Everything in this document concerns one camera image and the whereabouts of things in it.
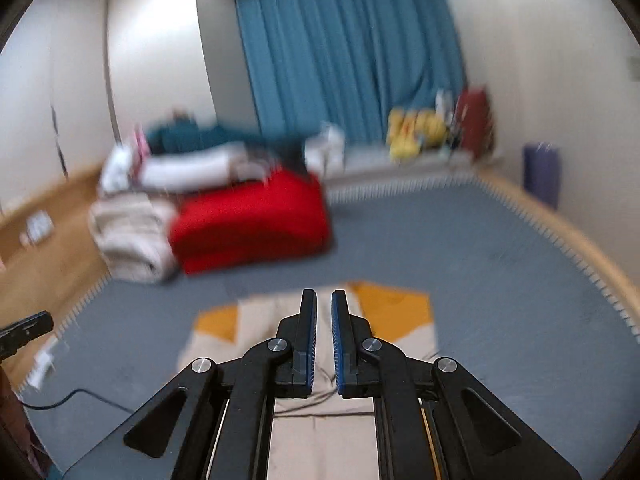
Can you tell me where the white wardrobe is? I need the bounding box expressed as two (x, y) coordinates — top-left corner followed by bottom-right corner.
(0, 0), (216, 211)

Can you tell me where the black cable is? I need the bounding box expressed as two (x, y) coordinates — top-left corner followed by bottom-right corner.
(20, 389), (136, 415)

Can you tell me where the white plush toy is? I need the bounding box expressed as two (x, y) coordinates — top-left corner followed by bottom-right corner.
(304, 122), (346, 178)

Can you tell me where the red folded blanket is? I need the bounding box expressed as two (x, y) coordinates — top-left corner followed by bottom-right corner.
(170, 170), (333, 276)

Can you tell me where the yellow plush toy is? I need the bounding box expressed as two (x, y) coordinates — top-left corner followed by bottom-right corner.
(415, 112), (448, 148)
(387, 107), (421, 161)

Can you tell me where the dark red cushion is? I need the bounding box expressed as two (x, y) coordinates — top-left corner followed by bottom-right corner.
(457, 87), (493, 158)

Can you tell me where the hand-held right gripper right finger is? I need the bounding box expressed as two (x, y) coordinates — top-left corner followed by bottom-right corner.
(331, 288), (583, 480)

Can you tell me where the white folded duvet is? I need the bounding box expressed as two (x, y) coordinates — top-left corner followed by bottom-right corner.
(140, 142), (248, 191)

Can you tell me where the blue curtain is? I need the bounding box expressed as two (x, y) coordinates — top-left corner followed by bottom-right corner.
(234, 0), (468, 146)

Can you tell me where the white window sill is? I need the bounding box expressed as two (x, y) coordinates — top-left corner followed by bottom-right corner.
(325, 145), (503, 196)

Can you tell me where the teal shark plush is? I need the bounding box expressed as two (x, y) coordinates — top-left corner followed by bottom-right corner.
(145, 117), (311, 161)

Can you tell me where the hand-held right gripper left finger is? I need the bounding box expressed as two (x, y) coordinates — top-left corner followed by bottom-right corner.
(60, 288), (318, 480)

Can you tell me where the purple bag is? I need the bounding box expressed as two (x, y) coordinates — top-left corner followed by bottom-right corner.
(523, 142), (561, 208)

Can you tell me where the beige and yellow hooded jacket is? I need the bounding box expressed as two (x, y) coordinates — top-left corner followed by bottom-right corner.
(177, 281), (440, 480)

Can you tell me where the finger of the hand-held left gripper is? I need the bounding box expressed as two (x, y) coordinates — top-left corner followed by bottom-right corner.
(0, 311), (55, 361)

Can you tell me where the tissue box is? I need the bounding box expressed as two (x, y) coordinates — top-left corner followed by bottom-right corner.
(25, 210), (53, 241)

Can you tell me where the cream folded blanket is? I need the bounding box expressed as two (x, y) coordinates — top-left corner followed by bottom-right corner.
(89, 195), (181, 283)

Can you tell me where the grey quilted mattress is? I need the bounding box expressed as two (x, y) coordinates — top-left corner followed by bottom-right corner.
(10, 170), (640, 480)

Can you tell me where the wooden bed frame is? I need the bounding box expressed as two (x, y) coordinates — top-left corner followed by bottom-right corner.
(0, 162), (640, 391)

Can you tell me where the white and pink garment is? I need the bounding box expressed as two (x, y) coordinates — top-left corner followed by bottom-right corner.
(100, 130), (151, 196)

